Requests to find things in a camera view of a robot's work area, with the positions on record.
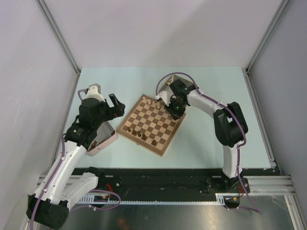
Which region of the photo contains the aluminium front frame rail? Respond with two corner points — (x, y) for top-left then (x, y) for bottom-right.
(45, 172), (294, 198)

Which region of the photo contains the white cable duct strip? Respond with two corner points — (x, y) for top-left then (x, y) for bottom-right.
(77, 194), (225, 206)

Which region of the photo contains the dark chess pieces pile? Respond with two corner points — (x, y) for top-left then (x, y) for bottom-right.
(88, 131), (115, 151)

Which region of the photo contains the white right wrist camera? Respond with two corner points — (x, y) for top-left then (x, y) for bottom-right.
(155, 91), (172, 106)

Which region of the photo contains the left aluminium corner post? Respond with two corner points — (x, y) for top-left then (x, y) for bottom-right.
(35, 0), (81, 74)

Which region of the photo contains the pink metal tin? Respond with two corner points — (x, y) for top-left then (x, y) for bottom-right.
(86, 121), (118, 156)

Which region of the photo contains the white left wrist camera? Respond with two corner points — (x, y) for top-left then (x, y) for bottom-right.
(86, 83), (105, 102)

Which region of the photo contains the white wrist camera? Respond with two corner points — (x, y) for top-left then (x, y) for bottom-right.
(86, 83), (105, 102)
(155, 91), (172, 106)

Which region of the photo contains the right aluminium corner post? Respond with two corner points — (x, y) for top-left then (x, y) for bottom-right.
(247, 0), (292, 72)

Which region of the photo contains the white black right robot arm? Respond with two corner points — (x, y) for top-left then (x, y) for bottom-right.
(155, 79), (248, 192)

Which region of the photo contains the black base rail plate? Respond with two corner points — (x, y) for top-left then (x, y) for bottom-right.
(72, 167), (280, 202)

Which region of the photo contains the wooden folding chess board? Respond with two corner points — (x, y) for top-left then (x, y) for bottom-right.
(117, 94), (186, 157)

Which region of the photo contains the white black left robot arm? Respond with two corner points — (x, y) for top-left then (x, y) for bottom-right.
(26, 93), (125, 230)

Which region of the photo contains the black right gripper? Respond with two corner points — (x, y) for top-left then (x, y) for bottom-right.
(164, 97), (187, 120)

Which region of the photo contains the aluminium corner post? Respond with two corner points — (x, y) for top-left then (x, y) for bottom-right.
(247, 0), (292, 72)
(35, 0), (81, 74)

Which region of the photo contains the yellow metal tin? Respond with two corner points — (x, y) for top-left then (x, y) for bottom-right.
(158, 74), (193, 93)

